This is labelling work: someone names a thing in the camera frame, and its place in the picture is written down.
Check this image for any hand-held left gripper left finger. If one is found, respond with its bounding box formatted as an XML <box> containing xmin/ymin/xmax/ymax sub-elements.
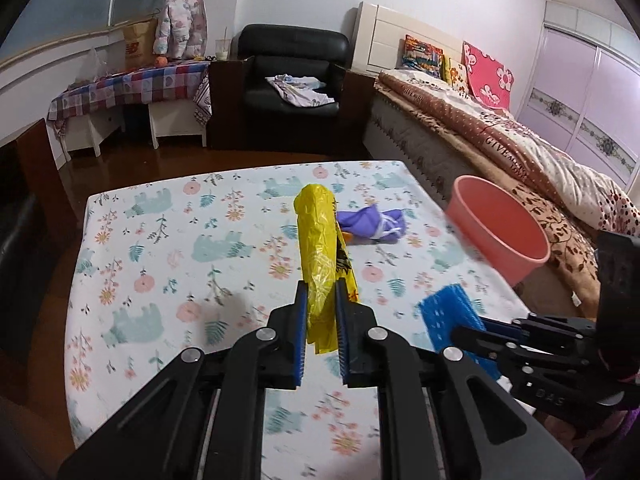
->
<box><xmin>57</xmin><ymin>280</ymin><xmax>309</xmax><ymax>480</ymax></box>

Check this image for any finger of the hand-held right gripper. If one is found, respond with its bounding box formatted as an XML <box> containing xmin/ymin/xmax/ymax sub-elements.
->
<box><xmin>419</xmin><ymin>284</ymin><xmax>598</xmax><ymax>379</ymax></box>
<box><xmin>449</xmin><ymin>326</ymin><xmax>621</xmax><ymax>417</ymax></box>

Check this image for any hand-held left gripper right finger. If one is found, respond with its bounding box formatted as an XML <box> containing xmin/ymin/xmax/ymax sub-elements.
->
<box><xmin>334</xmin><ymin>279</ymin><xmax>586</xmax><ymax>480</ymax></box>

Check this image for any yellow plastic bag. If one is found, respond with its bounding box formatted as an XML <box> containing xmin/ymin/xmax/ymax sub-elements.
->
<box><xmin>292</xmin><ymin>183</ymin><xmax>362</xmax><ymax>357</ymax></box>

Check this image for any pink plastic basin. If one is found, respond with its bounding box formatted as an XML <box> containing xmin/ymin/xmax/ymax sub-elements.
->
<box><xmin>445</xmin><ymin>175</ymin><xmax>551</xmax><ymax>286</ymax></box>

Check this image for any purple plastic bag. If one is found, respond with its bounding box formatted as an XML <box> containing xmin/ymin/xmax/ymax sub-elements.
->
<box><xmin>336</xmin><ymin>205</ymin><xmax>404</xmax><ymax>245</ymax></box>

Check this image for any floral bear printed tablecloth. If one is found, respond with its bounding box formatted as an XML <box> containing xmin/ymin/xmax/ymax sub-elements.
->
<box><xmin>65</xmin><ymin>160</ymin><xmax>537</xmax><ymax>452</ymax></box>

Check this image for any bed with brown quilt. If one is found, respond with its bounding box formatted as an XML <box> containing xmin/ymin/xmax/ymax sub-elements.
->
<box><xmin>377</xmin><ymin>67</ymin><xmax>640</xmax><ymax>322</ymax></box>

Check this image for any lilac wardrobe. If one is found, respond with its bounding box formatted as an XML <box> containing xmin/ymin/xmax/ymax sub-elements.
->
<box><xmin>517</xmin><ymin>0</ymin><xmax>640</xmax><ymax>192</ymax></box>

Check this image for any brown wooden side table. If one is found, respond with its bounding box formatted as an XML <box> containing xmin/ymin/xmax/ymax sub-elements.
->
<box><xmin>207</xmin><ymin>56</ymin><xmax>257</xmax><ymax>149</ymax></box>
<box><xmin>340</xmin><ymin>65</ymin><xmax>377</xmax><ymax>157</ymax></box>

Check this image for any yellow pillow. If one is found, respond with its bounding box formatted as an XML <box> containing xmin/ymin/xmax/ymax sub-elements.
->
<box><xmin>442</xmin><ymin>57</ymin><xmax>469</xmax><ymax>94</ymax></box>

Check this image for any pink floral pillow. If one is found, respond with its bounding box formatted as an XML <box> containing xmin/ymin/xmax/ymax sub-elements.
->
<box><xmin>462</xmin><ymin>40</ymin><xmax>516</xmax><ymax>110</ymax></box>

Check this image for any white printed cloth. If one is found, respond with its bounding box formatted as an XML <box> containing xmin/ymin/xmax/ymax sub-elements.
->
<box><xmin>265</xmin><ymin>74</ymin><xmax>341</xmax><ymax>109</ymax></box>

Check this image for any white desk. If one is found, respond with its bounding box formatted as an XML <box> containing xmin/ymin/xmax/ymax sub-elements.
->
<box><xmin>62</xmin><ymin>101</ymin><xmax>209</xmax><ymax>159</ymax></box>

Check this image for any colourful printed pillow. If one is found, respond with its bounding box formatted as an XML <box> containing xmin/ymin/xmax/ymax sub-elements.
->
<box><xmin>402</xmin><ymin>34</ymin><xmax>446</xmax><ymax>79</ymax></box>

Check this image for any black leather armchair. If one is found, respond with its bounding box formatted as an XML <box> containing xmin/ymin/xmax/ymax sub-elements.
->
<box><xmin>237</xmin><ymin>23</ymin><xmax>352</xmax><ymax>149</ymax></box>

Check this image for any cream bed with mattress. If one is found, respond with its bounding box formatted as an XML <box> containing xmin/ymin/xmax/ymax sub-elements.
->
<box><xmin>352</xmin><ymin>1</ymin><xmax>468</xmax><ymax>207</ymax></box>

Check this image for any brown wooden board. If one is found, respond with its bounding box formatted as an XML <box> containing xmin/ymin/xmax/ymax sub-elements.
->
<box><xmin>14</xmin><ymin>119</ymin><xmax>82</xmax><ymax>242</ymax></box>

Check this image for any checkered tablecloth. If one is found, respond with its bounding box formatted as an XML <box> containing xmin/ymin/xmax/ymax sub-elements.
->
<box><xmin>47</xmin><ymin>60</ymin><xmax>214</xmax><ymax>137</ymax></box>

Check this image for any brown paper bag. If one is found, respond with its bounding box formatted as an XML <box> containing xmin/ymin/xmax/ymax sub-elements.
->
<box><xmin>122</xmin><ymin>19</ymin><xmax>160</xmax><ymax>72</ymax></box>

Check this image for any pink printed puffer jacket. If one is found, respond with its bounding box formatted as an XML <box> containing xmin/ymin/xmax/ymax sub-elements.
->
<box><xmin>153</xmin><ymin>0</ymin><xmax>209</xmax><ymax>59</ymax></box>

